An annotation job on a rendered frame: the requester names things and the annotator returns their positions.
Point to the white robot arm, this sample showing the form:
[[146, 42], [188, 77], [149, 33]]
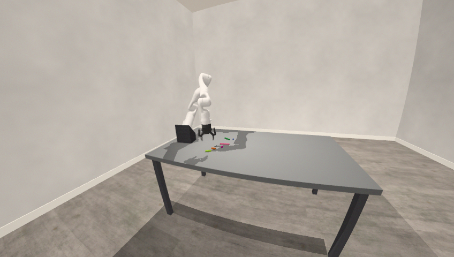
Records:
[[199, 94]]

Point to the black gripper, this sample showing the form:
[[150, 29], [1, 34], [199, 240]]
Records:
[[206, 129]]

